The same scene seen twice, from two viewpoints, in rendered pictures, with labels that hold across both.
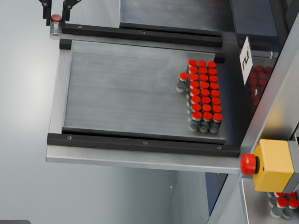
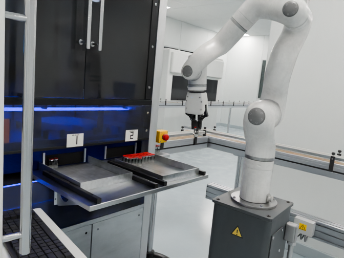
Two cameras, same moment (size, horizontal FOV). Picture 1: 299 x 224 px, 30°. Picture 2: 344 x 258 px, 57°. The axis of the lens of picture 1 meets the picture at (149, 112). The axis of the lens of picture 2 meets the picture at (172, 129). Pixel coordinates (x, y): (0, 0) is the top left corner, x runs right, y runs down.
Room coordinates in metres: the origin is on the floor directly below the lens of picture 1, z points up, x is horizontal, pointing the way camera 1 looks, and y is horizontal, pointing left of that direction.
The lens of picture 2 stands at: (1.77, 1.27, 1.32)
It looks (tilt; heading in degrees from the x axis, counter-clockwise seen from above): 8 degrees down; 231
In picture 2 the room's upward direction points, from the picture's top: 5 degrees clockwise
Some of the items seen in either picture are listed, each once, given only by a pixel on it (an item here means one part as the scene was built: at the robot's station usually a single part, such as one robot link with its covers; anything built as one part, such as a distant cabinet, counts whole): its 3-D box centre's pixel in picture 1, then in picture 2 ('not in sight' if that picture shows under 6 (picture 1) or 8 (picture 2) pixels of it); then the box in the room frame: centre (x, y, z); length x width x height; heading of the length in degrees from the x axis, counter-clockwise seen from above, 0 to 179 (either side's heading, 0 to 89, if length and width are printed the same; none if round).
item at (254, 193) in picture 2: not in sight; (256, 179); (0.68, 0.50, 0.95); 0.19 x 0.19 x 0.18
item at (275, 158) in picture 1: (275, 166); (159, 135); (0.64, -0.25, 1.00); 0.08 x 0.07 x 0.07; 100
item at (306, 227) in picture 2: not in sight; (304, 226); (-0.11, 0.34, 0.50); 0.12 x 0.05 x 0.09; 100
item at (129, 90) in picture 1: (143, 92); (156, 166); (0.85, 0.02, 0.90); 0.34 x 0.26 x 0.04; 100
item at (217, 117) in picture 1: (212, 96); (135, 157); (0.87, -0.13, 0.90); 0.18 x 0.02 x 0.05; 10
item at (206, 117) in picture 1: (203, 95); (138, 158); (0.87, -0.11, 0.90); 0.18 x 0.02 x 0.05; 10
